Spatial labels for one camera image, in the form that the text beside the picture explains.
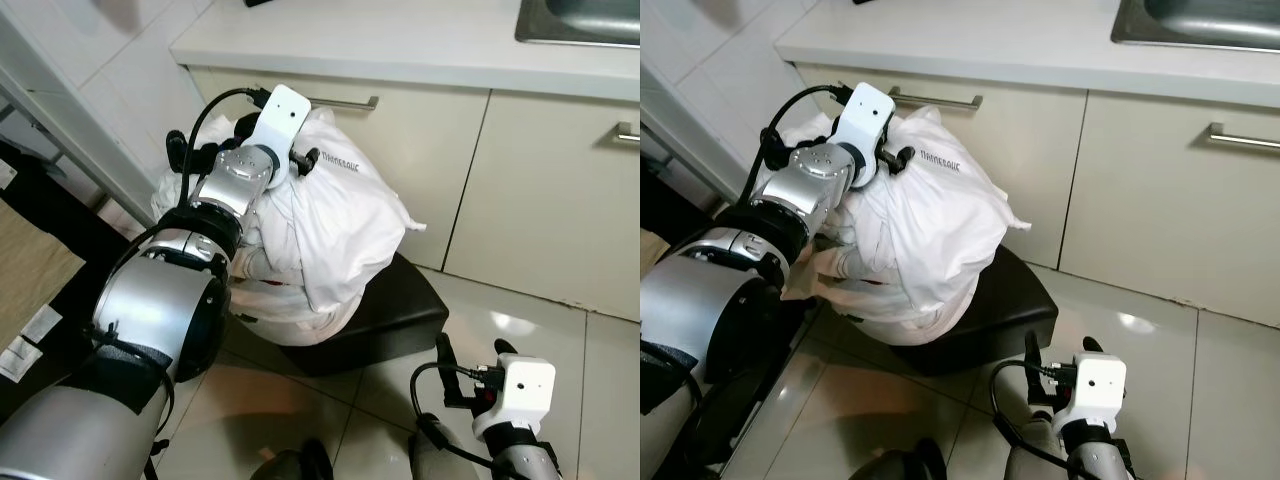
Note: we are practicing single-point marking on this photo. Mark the white paper slip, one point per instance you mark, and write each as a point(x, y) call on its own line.
point(40, 325)
point(17, 358)

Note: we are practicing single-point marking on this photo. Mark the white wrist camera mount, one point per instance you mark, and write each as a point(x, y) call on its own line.
point(276, 122)
point(862, 120)
point(1098, 395)
point(522, 392)

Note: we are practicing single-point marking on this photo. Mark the stainless steel sink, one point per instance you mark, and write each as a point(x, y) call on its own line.
point(585, 20)
point(1200, 20)

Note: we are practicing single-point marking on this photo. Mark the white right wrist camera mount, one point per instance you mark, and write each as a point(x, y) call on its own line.
point(522, 392)
point(1098, 395)

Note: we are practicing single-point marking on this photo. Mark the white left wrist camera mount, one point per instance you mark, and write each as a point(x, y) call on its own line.
point(862, 120)
point(276, 122)

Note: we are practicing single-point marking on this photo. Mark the beige woven mat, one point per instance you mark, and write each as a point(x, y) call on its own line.
point(650, 248)
point(30, 275)

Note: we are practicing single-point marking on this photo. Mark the cream cabinet door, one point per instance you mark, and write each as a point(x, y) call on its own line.
point(1030, 150)
point(560, 200)
point(420, 160)
point(1170, 230)

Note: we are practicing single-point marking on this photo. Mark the white kitchen countertop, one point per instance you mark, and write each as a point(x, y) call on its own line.
point(980, 45)
point(400, 45)

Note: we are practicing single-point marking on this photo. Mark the black padded stool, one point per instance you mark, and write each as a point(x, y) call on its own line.
point(395, 310)
point(1005, 310)

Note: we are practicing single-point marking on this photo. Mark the white garment with grey print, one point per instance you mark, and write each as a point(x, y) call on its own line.
point(340, 215)
point(930, 215)

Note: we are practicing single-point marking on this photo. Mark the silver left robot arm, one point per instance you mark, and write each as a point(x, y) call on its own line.
point(690, 290)
point(160, 305)

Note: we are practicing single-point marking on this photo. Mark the dark robot leg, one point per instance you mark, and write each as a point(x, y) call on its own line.
point(905, 466)

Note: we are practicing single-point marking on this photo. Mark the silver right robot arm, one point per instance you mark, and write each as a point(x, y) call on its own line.
point(530, 462)
point(1100, 458)

